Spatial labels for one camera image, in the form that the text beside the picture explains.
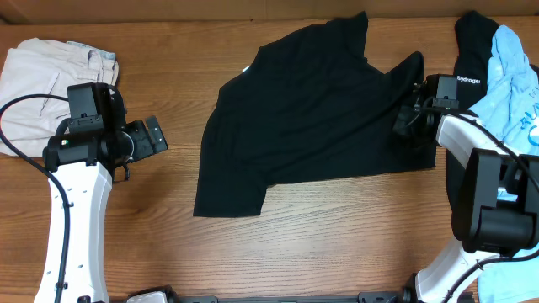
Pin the light blue printed t-shirt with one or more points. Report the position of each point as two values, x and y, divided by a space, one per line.
509 111

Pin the beige folded pants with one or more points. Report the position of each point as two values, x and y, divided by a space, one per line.
45 68

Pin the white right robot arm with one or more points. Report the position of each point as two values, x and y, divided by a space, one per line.
496 214

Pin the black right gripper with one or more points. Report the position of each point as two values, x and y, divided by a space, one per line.
404 114

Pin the black t-shirt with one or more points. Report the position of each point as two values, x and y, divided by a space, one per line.
309 107

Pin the light blue folded garment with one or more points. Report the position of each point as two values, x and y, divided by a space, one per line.
105 54

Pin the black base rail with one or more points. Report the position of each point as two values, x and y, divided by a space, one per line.
363 297

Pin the black shirt with white text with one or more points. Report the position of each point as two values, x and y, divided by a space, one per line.
474 34

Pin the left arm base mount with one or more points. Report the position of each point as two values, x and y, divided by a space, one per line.
161 294

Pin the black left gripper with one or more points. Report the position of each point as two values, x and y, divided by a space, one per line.
156 135

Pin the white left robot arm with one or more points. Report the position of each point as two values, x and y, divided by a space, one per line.
83 163

